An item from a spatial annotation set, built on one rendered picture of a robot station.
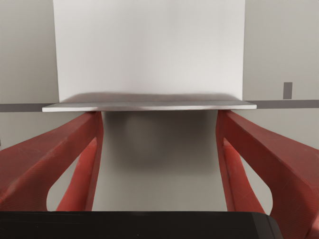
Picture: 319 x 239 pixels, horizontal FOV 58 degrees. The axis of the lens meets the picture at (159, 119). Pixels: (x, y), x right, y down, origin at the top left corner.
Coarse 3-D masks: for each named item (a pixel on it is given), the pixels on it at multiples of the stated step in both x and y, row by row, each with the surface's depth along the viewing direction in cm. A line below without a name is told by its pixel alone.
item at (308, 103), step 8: (0, 104) 14; (8, 104) 14; (16, 104) 14; (24, 104) 14; (32, 104) 14; (40, 104) 14; (48, 104) 14; (256, 104) 14; (264, 104) 14; (272, 104) 14; (280, 104) 14; (288, 104) 14; (296, 104) 14; (304, 104) 14; (312, 104) 14
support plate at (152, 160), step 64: (0, 0) 13; (256, 0) 13; (0, 64) 13; (256, 64) 13; (0, 128) 14; (128, 128) 14; (192, 128) 14; (64, 192) 14; (128, 192) 14; (192, 192) 14; (256, 192) 14
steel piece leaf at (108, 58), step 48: (96, 0) 13; (144, 0) 13; (192, 0) 13; (240, 0) 13; (96, 48) 13; (144, 48) 13; (192, 48) 13; (240, 48) 13; (96, 96) 13; (144, 96) 13; (192, 96) 13; (240, 96) 13
